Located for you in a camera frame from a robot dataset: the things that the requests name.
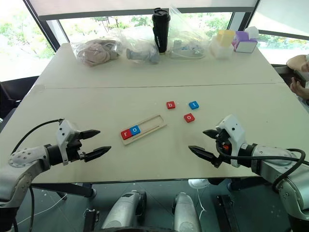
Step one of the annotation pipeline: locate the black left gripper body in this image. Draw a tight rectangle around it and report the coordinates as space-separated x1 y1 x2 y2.
65 131 87 163

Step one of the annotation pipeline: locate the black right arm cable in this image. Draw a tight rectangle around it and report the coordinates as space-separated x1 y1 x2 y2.
221 148 309 194

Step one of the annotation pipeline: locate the red letter tile r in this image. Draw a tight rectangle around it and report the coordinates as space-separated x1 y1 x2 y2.
120 129 133 141

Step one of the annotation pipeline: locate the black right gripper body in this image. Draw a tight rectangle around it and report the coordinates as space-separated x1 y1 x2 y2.
215 130 232 165

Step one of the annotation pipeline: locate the dark smartphone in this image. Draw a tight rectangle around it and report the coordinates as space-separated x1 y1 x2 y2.
293 70 308 85

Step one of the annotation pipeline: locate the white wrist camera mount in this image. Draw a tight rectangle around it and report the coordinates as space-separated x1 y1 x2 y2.
215 114 248 168
55 119 82 166

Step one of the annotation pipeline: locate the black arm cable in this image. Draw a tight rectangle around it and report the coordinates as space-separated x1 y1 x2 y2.
221 148 309 194
11 118 65 232

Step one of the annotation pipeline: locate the wooden letter tray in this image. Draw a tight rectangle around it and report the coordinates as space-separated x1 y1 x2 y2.
120 114 168 146

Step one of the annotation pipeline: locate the clear bag with white parts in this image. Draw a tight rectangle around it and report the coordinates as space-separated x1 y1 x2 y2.
168 4 211 60

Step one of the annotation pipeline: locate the black metal bracket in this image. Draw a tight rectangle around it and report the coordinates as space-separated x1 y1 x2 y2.
84 208 100 232

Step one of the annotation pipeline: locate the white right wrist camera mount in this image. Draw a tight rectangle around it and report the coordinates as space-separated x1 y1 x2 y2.
215 114 248 168

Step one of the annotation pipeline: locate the black floor strip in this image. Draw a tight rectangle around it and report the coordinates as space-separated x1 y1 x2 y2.
215 194 239 232

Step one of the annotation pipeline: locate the silver robot right leg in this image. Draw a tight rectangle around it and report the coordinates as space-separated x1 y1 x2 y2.
171 192 202 232

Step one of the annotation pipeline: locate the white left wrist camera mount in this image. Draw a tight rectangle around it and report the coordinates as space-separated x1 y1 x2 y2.
55 119 82 166

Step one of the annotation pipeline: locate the plastic bag with grey object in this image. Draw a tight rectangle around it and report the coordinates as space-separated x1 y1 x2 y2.
119 26 161 65

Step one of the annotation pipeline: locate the silver robot leg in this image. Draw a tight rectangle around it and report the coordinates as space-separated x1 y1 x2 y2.
171 192 202 232
101 189 148 231

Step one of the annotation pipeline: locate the white shoe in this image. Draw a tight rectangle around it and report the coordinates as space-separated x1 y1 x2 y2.
188 178 210 190

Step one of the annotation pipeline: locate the black table frame bar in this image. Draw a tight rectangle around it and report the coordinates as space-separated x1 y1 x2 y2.
31 183 96 198

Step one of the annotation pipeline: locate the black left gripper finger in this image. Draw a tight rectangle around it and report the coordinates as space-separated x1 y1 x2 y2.
81 145 112 163
81 130 101 140

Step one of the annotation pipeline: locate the blue letter tile o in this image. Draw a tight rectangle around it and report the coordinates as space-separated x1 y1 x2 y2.
129 125 141 137

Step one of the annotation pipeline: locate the yellow plastic cup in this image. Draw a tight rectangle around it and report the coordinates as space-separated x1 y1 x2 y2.
216 29 236 48

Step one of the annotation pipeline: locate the person's bare hand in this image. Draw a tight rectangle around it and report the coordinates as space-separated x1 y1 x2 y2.
290 78 309 101

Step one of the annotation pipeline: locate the purple tissue box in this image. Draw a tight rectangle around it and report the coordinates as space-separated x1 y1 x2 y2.
231 26 260 54

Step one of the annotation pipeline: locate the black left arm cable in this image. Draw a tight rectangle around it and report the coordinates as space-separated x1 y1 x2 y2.
11 118 65 232

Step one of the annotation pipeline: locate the white plastic container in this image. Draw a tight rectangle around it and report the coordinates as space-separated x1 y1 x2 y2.
209 35 234 60

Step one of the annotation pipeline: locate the plastic bag with beige cloth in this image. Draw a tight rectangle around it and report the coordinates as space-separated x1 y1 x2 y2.
70 36 121 68

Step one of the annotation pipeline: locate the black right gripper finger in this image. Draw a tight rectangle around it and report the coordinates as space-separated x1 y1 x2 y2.
202 129 219 140
188 145 222 169

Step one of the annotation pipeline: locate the black travel tumbler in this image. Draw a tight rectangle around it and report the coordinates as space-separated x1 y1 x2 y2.
152 7 171 55

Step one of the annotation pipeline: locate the silver robot left leg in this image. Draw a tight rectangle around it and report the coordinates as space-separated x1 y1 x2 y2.
101 189 148 231

